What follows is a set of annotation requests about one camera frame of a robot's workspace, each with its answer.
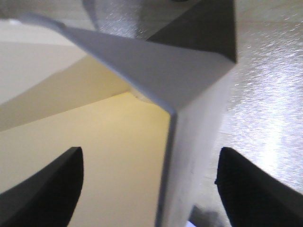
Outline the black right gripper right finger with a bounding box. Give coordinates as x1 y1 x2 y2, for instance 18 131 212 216
215 147 303 227

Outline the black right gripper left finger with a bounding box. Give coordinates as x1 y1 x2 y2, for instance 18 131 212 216
0 147 84 227

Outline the white plastic trash bin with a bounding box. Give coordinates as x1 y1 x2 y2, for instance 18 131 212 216
0 14 235 227

